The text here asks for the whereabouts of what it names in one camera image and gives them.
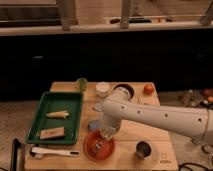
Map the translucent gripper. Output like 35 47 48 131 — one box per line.
100 122 119 140

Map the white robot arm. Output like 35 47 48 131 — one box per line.
101 92 213 145

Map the red bowl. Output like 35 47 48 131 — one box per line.
83 130 115 162

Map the dark purple bowl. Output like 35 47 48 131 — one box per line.
113 83 135 99

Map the light blue cloth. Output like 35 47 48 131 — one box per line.
93 101 103 112

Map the steel metal cup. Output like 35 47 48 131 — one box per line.
135 141 152 159

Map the white cup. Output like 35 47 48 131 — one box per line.
96 82 110 97

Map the green cup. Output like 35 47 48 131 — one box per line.
77 78 87 92

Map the yellow corn piece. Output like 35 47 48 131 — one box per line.
46 110 69 119

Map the green plastic tray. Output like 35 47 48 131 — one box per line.
25 92 83 145

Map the orange fruit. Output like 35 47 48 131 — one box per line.
143 84 154 95

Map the brown bread slice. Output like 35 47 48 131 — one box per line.
40 127 65 140

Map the black tool at table edge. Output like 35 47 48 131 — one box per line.
10 139 21 171

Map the white handled brush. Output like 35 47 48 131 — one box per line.
30 147 80 157

